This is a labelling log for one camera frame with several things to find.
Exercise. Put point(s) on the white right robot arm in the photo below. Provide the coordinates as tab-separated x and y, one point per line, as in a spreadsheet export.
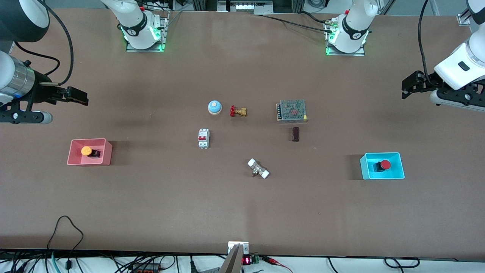
132	19

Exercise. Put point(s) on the dark brown block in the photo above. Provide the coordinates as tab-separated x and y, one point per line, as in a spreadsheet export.
295	134

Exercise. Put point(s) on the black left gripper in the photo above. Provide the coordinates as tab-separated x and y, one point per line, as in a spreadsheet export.
427	83

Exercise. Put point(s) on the white circuit breaker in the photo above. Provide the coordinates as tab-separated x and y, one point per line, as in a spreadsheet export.
203	138

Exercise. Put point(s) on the white mounting bracket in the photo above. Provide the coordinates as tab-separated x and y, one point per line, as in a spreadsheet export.
245	248

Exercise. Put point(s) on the metal mesh power supply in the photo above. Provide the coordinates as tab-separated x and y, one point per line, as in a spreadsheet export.
291	110

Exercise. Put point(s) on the aluminium frame rail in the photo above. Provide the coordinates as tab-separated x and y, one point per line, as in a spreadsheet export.
463	19

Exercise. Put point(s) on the blue plastic bin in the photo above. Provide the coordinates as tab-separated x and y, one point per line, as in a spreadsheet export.
366	167

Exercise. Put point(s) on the red clip lead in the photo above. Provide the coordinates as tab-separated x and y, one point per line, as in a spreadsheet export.
278	262

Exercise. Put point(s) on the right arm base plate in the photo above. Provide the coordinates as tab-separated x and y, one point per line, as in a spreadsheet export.
144	50

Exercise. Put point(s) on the pink plastic bin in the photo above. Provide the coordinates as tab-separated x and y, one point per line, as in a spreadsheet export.
101	157

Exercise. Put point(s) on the blue service bell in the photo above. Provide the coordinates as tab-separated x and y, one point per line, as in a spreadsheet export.
214	107

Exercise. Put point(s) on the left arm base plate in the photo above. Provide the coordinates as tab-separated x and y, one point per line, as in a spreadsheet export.
346	54

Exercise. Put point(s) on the grey control unit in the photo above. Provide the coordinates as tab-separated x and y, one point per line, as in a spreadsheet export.
246	7

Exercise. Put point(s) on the yellow push button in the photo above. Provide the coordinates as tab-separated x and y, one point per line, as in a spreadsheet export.
86	151

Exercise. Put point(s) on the grey metal bar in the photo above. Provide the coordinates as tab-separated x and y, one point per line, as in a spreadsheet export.
233	263

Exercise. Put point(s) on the red digit display module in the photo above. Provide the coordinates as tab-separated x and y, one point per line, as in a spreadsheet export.
247	260

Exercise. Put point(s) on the white-ended pipe fitting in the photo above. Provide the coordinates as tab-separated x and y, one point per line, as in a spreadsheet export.
258	169

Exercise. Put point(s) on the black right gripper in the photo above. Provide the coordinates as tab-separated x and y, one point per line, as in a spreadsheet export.
42	93

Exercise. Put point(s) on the red push button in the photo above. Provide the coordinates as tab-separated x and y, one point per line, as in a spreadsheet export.
385	164

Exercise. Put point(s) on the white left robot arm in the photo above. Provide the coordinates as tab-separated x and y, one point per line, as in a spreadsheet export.
354	22

